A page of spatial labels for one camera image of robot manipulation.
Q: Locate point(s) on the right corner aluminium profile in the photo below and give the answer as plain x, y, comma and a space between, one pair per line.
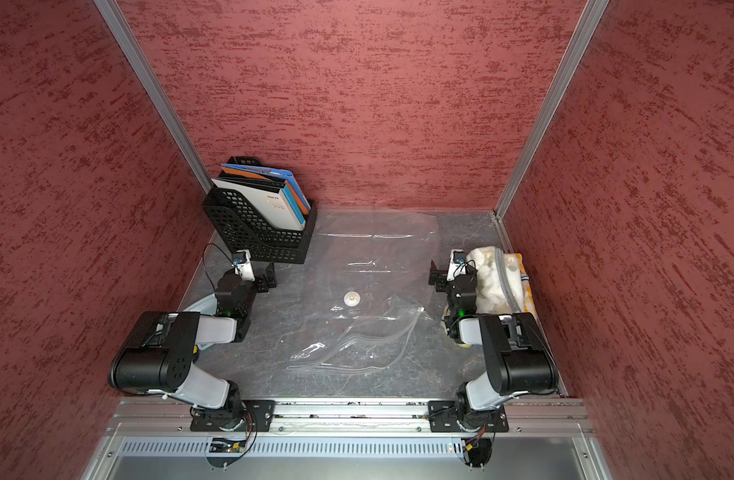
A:
588, 22

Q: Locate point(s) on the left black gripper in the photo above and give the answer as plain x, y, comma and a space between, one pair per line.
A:
271, 277

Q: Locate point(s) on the black mesh file holder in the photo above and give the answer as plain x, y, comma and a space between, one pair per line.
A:
241, 226

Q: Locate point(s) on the left corner aluminium profile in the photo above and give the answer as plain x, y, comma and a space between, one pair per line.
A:
118, 25

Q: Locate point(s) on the aluminium front rail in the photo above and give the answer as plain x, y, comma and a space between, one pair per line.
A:
528, 417

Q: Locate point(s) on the clear plastic vacuum bag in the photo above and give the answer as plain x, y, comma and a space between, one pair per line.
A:
364, 290

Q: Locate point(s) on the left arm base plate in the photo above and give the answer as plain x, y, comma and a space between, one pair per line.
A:
242, 416

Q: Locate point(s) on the corner aluminium profile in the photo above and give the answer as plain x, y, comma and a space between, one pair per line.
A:
588, 22
118, 25

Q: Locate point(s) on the orange folder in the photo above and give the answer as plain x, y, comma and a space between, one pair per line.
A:
249, 175

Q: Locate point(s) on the blue folder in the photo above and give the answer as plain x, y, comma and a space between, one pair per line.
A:
280, 174

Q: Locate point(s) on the cream green striped blanket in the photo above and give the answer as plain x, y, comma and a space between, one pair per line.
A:
499, 275

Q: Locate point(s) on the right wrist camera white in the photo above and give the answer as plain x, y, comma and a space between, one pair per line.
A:
457, 263

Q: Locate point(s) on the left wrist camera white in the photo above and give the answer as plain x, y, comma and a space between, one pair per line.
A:
241, 262

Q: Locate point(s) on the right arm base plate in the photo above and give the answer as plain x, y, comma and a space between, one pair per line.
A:
452, 416

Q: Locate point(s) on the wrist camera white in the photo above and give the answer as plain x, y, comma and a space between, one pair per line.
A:
241, 262
457, 263

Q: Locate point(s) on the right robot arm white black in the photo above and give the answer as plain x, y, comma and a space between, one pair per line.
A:
517, 359

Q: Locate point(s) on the white booklet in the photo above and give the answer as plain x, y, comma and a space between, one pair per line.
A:
270, 198

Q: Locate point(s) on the orange white checkered blanket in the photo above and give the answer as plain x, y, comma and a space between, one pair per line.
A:
528, 300

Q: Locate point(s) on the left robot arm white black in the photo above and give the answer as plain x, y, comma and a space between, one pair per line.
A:
159, 356

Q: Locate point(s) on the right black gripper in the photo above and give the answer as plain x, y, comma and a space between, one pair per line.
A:
440, 277

